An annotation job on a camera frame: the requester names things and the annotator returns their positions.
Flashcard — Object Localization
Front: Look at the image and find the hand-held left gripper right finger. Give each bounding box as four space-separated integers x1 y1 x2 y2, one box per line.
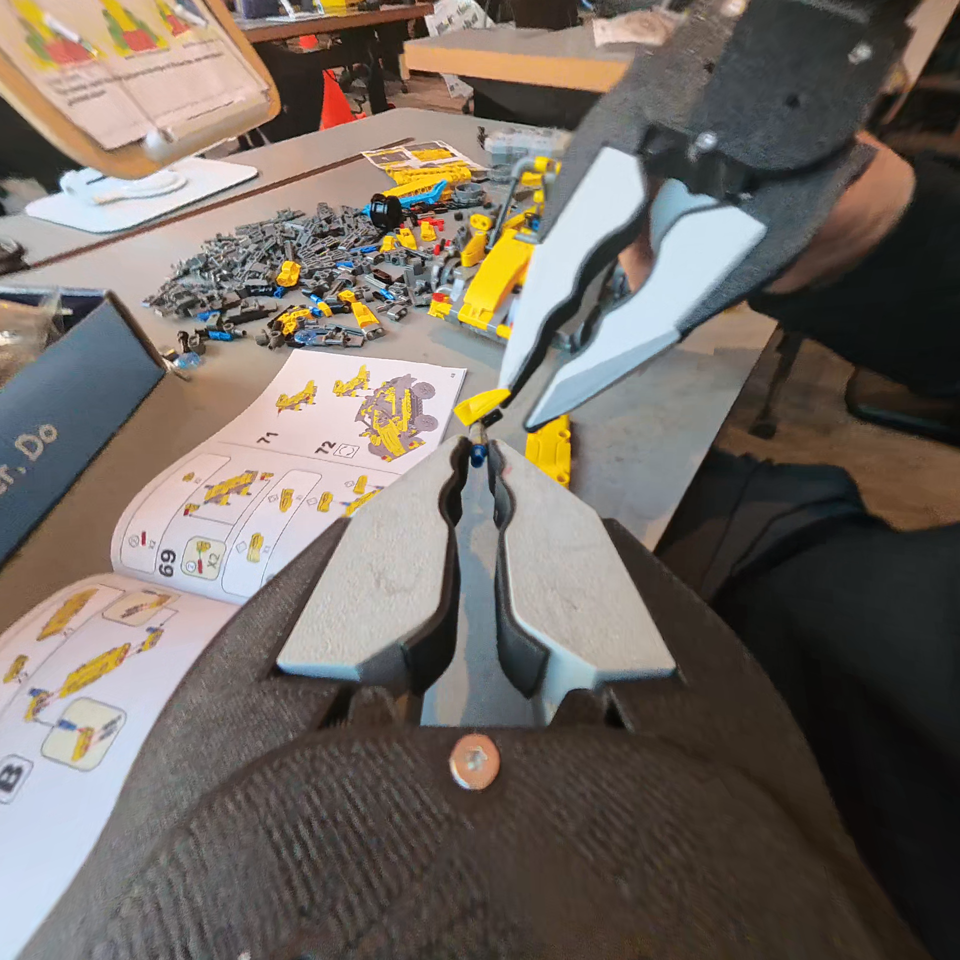
487 438 680 729

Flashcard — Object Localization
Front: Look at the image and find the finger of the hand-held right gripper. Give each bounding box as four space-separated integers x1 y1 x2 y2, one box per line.
525 180 770 432
498 146 650 410

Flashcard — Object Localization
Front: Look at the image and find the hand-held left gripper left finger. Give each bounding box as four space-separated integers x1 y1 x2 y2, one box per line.
276 436 468 695

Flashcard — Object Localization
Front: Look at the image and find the yellow toy vehicle model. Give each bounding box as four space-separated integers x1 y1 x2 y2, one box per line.
427 153 601 346

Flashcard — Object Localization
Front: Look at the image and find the yellow toy brick panel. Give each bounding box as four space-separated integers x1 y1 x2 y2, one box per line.
525 414 576 489

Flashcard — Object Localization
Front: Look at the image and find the grey toy axle yellow connector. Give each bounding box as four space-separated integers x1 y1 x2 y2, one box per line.
453 388 515 470

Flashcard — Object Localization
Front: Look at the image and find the person's right forearm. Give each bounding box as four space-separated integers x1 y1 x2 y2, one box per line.
750 150 960 399

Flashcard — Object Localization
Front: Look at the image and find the grey desk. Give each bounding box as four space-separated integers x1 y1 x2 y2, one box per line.
0 107 777 725

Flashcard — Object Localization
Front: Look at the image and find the person's right hand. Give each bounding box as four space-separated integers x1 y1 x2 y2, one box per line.
765 131 916 297

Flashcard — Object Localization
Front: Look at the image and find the toy instruction booklet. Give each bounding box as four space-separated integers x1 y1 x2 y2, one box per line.
0 348 468 815

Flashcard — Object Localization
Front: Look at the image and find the yellow sticker sheet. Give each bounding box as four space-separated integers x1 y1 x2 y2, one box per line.
361 142 489 204

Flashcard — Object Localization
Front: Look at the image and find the black toy wheel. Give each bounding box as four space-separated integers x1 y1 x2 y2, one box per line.
367 192 411 234

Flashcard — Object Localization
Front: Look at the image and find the wooden background table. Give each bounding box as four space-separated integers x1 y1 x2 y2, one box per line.
405 26 639 95

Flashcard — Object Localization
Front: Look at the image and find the black office chair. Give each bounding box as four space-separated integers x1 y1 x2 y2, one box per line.
750 330 960 445

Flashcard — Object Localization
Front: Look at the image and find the orange traffic cone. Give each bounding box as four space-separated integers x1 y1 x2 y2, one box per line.
318 71 369 132

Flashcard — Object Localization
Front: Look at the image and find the pile of grey toy bricks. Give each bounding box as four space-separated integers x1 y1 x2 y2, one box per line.
142 202 451 354

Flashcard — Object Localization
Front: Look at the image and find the blue cardboard box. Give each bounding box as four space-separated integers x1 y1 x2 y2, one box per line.
0 288 168 564

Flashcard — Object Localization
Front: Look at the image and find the instruction sheet on stand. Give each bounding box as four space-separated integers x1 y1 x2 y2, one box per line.
0 0 282 181

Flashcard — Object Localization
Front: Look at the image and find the white board stand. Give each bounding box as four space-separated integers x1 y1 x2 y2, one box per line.
26 153 260 234

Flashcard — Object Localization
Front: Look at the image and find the printed instruction sheet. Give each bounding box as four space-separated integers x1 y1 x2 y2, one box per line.
0 0 267 151

